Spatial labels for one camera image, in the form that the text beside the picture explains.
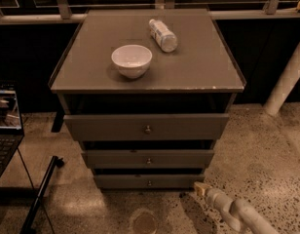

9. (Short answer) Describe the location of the grey drawer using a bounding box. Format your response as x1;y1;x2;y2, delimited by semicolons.
64;113;229;141
82;149;214;169
94;169;205;190

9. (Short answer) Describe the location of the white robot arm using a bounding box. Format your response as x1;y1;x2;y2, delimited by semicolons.
194;181;280;234

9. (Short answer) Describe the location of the dark grey drawer cabinet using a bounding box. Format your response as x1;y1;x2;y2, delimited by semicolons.
48;8;247;190

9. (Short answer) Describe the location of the white ceramic bowl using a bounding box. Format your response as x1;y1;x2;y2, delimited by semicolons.
111;45;153;79

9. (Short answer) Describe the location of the white diagonal pipe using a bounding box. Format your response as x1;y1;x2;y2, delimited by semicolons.
264;41;300;116

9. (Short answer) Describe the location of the clear plastic water bottle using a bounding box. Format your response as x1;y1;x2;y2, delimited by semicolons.
149;19;178;53

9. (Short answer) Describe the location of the black stand leg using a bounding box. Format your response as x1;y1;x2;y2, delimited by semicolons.
19;156;64;234

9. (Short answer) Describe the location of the open black laptop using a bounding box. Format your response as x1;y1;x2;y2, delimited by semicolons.
0;81;24;177

